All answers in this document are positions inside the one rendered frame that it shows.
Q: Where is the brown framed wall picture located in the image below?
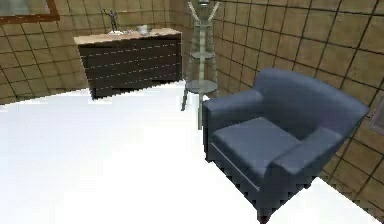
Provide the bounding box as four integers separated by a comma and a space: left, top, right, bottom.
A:
0, 0, 61, 26

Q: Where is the dark blue armchair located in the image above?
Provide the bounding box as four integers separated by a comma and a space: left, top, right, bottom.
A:
201, 67, 371, 224

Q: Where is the grey green coat stand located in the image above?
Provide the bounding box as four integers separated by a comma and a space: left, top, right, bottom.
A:
180, 0, 222, 131

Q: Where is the silver bowl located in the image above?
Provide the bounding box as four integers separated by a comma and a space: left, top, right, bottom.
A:
135, 24, 153, 36

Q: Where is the dark brown chest of drawers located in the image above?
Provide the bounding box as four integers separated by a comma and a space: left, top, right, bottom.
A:
73, 27, 184, 100

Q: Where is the dark grey figure sculpture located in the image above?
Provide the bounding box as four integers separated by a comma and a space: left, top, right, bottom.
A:
102, 8, 125, 36

